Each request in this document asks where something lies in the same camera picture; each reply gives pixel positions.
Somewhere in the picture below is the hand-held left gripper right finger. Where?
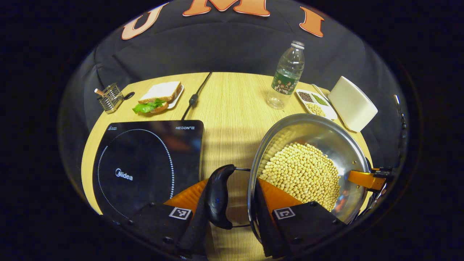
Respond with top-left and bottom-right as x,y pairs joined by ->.
254,178 -> 347,258

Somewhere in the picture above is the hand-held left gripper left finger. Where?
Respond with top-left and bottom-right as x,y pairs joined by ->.
125,178 -> 212,258

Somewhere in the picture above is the steel pot with black handle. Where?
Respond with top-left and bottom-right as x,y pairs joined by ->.
208,113 -> 372,243

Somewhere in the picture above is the heap of yellow soybeans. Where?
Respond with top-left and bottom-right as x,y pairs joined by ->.
258,142 -> 341,212

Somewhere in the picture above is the black induction cooktop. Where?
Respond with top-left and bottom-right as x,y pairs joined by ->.
92,120 -> 204,221

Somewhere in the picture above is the white divided bean dish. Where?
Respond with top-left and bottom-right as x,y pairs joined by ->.
295,88 -> 338,121

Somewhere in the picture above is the small pile of soybeans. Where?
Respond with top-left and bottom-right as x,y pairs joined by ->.
306,103 -> 327,117

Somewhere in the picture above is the clear plastic water bottle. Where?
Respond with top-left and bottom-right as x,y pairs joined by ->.
266,41 -> 306,110

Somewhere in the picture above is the white bread lettuce sandwich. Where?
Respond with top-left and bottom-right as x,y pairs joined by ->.
132,81 -> 182,115

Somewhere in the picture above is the black power cable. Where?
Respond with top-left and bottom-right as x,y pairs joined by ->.
181,71 -> 213,121

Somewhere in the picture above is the small wire basket holder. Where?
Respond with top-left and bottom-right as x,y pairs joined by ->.
94,82 -> 125,114

